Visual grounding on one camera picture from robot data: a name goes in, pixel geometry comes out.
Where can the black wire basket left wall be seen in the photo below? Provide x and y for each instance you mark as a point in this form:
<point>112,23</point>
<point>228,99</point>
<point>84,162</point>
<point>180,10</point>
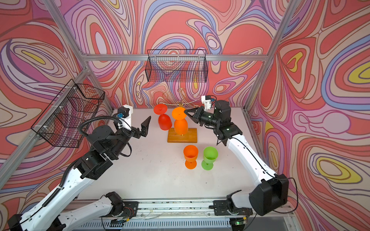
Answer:
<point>74,104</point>

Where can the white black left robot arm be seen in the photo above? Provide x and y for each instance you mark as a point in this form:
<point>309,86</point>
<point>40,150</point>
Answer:
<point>108,136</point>

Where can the black wire basket wall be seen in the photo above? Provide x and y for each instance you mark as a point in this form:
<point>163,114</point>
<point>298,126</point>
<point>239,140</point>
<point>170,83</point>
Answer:
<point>176,65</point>
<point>74,104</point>

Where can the green wine glass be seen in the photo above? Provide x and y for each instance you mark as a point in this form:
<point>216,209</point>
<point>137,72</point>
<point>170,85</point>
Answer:
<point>210,154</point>

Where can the black wire basket back wall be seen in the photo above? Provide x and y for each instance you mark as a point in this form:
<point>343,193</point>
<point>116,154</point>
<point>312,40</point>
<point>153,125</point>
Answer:
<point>176,65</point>

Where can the gold wire rack wooden base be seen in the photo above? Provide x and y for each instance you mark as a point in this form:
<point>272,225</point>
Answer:
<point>173,137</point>

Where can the orange wine glass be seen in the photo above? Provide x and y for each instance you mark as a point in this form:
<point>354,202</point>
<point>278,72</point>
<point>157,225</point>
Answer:
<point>190,155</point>
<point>180,124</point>

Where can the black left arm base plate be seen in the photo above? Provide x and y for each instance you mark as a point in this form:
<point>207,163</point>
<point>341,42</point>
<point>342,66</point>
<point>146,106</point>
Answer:
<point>126,209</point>

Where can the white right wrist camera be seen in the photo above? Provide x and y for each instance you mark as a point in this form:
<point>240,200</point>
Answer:
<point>208,101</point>

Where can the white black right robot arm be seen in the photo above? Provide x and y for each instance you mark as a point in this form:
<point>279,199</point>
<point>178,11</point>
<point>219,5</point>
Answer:
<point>269,191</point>

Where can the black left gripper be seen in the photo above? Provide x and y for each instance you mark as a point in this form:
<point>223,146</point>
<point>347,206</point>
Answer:
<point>144,129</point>

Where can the orange front wine glass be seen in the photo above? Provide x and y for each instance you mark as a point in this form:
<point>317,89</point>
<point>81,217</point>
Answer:
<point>180,124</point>

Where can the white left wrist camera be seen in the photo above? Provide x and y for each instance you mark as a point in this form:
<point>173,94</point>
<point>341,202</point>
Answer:
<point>124,114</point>

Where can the red wine glass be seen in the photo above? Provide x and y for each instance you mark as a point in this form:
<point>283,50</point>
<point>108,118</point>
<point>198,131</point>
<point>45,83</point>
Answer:
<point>164,120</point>

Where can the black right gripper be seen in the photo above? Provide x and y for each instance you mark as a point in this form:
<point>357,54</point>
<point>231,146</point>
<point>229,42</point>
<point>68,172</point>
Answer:
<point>194,110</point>

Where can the aluminium front rail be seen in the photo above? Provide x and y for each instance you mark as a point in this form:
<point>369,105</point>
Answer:
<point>165,215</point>

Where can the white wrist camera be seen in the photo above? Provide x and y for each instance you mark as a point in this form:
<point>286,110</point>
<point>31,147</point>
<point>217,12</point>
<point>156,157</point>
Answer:
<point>208,101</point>
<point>124,114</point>

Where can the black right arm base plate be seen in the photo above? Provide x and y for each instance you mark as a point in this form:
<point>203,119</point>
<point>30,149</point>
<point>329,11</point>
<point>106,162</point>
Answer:
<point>227,208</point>

